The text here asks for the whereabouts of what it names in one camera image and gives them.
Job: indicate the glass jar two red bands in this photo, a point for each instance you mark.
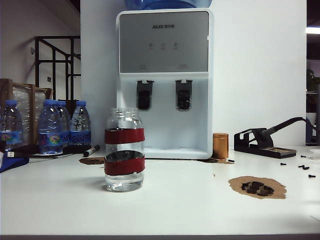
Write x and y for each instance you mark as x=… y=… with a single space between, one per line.
x=124 y=136

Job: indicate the white AUX water dispenser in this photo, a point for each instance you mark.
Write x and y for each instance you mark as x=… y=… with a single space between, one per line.
x=162 y=42

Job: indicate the plastic water bottle blue cap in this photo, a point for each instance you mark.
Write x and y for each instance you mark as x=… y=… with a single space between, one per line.
x=10 y=125
x=80 y=125
x=49 y=127
x=64 y=117

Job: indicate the blue water jug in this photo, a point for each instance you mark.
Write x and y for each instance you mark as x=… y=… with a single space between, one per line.
x=167 y=4

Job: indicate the dark grey tap lever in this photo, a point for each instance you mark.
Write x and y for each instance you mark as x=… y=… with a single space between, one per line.
x=144 y=96
x=183 y=96

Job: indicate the copper metal canister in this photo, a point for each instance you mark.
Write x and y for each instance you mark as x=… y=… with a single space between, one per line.
x=220 y=146

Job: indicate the black marker pen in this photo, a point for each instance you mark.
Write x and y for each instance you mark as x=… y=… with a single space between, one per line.
x=91 y=150

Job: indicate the black flat box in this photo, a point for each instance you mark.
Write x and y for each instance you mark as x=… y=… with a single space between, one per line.
x=75 y=149

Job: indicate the black soldering iron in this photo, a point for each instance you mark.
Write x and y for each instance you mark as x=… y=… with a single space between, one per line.
x=270 y=132

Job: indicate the black soldering iron stand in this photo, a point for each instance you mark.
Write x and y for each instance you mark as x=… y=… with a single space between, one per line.
x=272 y=151

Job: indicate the black stair railing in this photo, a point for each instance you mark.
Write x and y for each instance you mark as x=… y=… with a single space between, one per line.
x=53 y=62

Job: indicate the blue cloth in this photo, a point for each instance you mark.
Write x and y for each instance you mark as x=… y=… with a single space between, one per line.
x=11 y=162

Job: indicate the small wall sign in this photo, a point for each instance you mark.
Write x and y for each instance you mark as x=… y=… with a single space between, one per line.
x=49 y=79

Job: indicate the wooden frame with plastic wrap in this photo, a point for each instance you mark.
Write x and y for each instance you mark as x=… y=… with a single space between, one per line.
x=31 y=100

